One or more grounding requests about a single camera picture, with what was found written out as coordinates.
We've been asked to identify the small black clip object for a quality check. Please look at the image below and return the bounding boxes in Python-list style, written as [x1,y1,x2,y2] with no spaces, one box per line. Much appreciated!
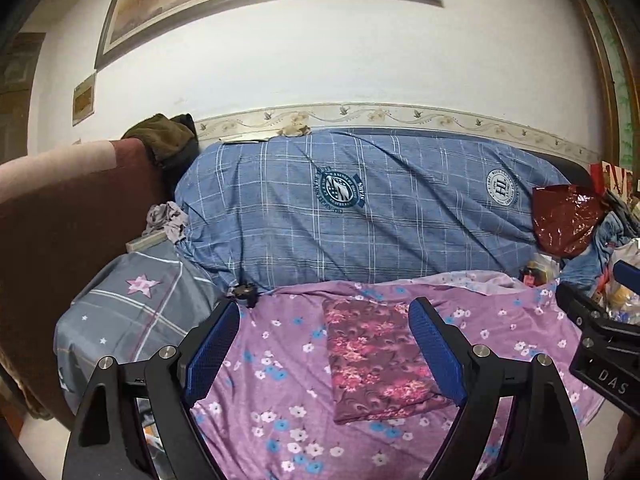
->
[229,283,259,309]

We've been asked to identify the maroon floral patterned garment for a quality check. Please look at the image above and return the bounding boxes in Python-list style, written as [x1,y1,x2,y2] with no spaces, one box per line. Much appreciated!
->
[322,296,452,425]

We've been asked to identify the crumpled grey cloth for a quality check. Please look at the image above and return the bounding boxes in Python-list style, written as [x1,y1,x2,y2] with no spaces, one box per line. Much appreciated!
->
[142,202,189,244]

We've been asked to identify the grey star patterned pillow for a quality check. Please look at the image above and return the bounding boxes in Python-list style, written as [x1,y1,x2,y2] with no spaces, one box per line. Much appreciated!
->
[53,242,222,412]

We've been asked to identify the maroon wooden headboard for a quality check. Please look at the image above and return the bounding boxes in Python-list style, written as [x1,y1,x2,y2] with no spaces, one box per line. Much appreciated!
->
[1,139,166,427]

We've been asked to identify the small wall sticker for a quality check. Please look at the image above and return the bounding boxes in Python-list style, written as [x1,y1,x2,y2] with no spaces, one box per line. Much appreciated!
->
[72,73,96,126]

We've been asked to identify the purple floral bed sheet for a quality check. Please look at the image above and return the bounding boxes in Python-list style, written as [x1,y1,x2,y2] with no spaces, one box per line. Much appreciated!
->
[192,271,603,479]

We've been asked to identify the red plastic bag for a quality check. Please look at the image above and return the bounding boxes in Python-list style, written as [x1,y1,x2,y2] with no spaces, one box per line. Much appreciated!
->
[532,184,605,258]

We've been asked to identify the cluttered items pile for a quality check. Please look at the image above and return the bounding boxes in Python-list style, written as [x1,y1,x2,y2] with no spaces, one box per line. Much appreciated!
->
[520,162,639,325]

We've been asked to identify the dark olive clothing pile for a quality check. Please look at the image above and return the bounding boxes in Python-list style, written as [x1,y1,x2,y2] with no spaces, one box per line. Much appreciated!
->
[122,114,200,168]

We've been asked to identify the blue plaid quilt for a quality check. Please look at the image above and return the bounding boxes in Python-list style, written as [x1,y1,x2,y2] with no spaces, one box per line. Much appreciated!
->
[175,129,564,292]

